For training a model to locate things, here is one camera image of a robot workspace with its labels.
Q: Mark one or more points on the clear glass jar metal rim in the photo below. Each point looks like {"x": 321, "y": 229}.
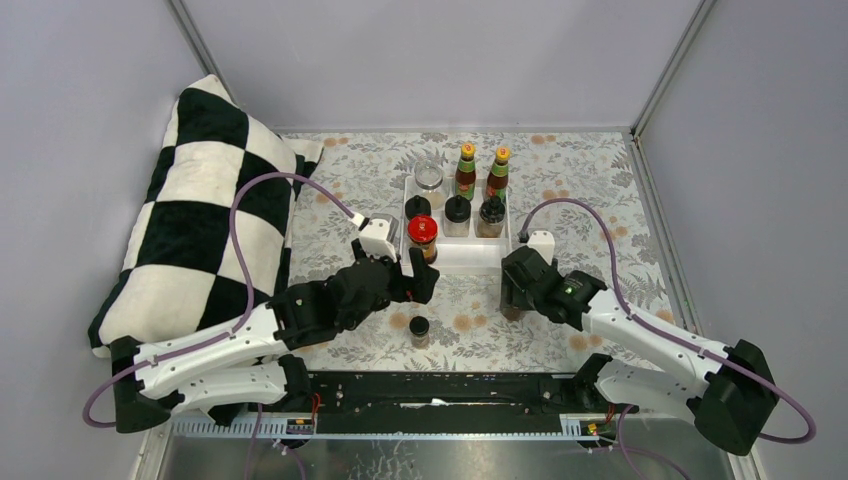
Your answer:
{"x": 430, "y": 183}

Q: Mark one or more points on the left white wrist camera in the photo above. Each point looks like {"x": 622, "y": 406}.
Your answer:
{"x": 379, "y": 236}

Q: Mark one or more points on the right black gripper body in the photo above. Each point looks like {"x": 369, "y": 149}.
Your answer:
{"x": 521, "y": 299}

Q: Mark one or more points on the white lid brown jar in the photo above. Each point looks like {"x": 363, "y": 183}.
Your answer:
{"x": 513, "y": 314}

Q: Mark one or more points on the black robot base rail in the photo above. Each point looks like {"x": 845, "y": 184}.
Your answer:
{"x": 345, "y": 402}

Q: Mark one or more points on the white plastic organizer tray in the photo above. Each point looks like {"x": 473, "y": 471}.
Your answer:
{"x": 471, "y": 255}

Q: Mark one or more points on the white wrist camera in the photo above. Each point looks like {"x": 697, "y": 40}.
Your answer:
{"x": 541, "y": 241}
{"x": 379, "y": 236}

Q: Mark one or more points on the black white checkered pillow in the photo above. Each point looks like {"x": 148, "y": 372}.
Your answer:
{"x": 211, "y": 240}

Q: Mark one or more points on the green label sauce bottle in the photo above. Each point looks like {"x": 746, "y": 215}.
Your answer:
{"x": 465, "y": 174}

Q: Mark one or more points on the small black cap spice jar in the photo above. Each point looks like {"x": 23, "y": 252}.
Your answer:
{"x": 419, "y": 328}

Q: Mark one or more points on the red label sauce bottle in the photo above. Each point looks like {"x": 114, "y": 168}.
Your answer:
{"x": 498, "y": 178}

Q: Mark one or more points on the black cap white bean jar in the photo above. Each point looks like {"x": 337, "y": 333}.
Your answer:
{"x": 417, "y": 205}

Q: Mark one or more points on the large black lid jar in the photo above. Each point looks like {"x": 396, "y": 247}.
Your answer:
{"x": 457, "y": 215}

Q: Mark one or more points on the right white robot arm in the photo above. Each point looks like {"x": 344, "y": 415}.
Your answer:
{"x": 688, "y": 379}

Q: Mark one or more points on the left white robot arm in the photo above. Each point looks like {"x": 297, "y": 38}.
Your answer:
{"x": 252, "y": 360}

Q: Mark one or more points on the red lid sauce jar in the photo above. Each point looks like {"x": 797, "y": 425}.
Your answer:
{"x": 422, "y": 231}

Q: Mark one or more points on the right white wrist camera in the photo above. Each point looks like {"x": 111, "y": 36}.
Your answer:
{"x": 541, "y": 241}

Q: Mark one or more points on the black cap brown spice shaker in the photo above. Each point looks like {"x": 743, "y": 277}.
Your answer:
{"x": 491, "y": 218}

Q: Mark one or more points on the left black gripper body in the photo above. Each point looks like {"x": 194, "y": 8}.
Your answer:
{"x": 398, "y": 291}

